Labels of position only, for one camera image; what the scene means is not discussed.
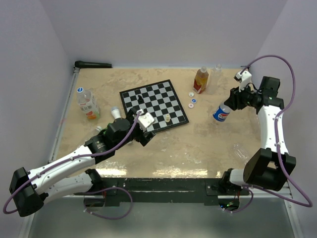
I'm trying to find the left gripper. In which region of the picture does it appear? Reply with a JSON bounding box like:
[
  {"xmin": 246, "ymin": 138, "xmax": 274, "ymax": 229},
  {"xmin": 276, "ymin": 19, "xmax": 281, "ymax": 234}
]
[{"xmin": 115, "ymin": 108, "xmax": 156, "ymax": 150}]

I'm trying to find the pepsi label bottle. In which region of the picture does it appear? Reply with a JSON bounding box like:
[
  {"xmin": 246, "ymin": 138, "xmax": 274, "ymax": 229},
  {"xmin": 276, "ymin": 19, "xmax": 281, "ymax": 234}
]
[{"xmin": 212, "ymin": 102, "xmax": 232, "ymax": 122}]

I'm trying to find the amber drink bottle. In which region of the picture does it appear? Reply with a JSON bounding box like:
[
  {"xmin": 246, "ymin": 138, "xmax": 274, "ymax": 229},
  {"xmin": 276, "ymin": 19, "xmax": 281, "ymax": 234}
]
[{"xmin": 193, "ymin": 66, "xmax": 209, "ymax": 94}]

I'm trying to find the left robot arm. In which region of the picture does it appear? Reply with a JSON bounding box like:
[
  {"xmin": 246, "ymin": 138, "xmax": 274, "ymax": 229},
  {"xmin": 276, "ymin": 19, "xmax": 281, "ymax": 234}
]
[{"xmin": 3, "ymin": 108, "xmax": 156, "ymax": 217}]

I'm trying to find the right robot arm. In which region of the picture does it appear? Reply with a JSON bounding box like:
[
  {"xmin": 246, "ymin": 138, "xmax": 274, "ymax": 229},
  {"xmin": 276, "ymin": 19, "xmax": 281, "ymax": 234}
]
[{"xmin": 224, "ymin": 72, "xmax": 296, "ymax": 191}]

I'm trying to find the white tube bottle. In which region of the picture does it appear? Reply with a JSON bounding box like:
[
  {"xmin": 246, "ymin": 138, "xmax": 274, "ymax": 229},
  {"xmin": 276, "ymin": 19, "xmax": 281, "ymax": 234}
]
[{"xmin": 110, "ymin": 106, "xmax": 122, "ymax": 119}]

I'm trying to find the clear crushed bottle right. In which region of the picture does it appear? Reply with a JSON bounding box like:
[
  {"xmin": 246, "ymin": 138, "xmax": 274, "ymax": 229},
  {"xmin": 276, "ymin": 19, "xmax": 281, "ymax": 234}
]
[{"xmin": 232, "ymin": 144, "xmax": 250, "ymax": 161}]

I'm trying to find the blue cap tea bottle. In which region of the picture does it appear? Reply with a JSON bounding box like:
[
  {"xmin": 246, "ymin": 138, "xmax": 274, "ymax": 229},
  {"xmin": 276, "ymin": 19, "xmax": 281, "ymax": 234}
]
[{"xmin": 76, "ymin": 87, "xmax": 100, "ymax": 120}]

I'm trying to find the white chess piece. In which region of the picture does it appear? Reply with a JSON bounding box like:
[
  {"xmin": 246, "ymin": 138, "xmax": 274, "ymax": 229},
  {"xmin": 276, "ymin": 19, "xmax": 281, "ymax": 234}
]
[{"xmin": 164, "ymin": 114, "xmax": 170, "ymax": 122}]

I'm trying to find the black chess piece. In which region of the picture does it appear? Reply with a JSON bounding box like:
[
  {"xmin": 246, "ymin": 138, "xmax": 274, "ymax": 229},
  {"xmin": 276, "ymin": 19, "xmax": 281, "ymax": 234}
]
[{"xmin": 138, "ymin": 95, "xmax": 144, "ymax": 103}]

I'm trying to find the black white chessboard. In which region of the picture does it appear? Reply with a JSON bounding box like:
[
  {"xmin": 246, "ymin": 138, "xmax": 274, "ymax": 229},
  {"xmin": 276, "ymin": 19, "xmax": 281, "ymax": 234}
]
[{"xmin": 119, "ymin": 79, "xmax": 189, "ymax": 132}]

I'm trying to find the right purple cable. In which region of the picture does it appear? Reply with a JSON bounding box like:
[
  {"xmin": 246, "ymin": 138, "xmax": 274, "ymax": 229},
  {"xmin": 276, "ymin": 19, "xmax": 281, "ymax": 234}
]
[{"xmin": 241, "ymin": 55, "xmax": 313, "ymax": 208}]

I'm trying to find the purple cable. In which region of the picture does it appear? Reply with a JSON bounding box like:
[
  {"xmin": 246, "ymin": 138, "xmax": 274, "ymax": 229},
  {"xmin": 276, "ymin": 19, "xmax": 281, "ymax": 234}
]
[
  {"xmin": 241, "ymin": 55, "xmax": 313, "ymax": 208},
  {"xmin": 2, "ymin": 110, "xmax": 144, "ymax": 214}
]

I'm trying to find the black base frame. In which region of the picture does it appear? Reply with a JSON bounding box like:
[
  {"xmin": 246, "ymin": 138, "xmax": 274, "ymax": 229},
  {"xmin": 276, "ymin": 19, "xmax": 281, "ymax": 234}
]
[{"xmin": 89, "ymin": 178, "xmax": 249, "ymax": 206}]

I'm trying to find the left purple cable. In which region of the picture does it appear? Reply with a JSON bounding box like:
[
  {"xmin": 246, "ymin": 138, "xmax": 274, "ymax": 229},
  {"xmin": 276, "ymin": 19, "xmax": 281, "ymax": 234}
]
[{"xmin": 2, "ymin": 110, "xmax": 144, "ymax": 214}]

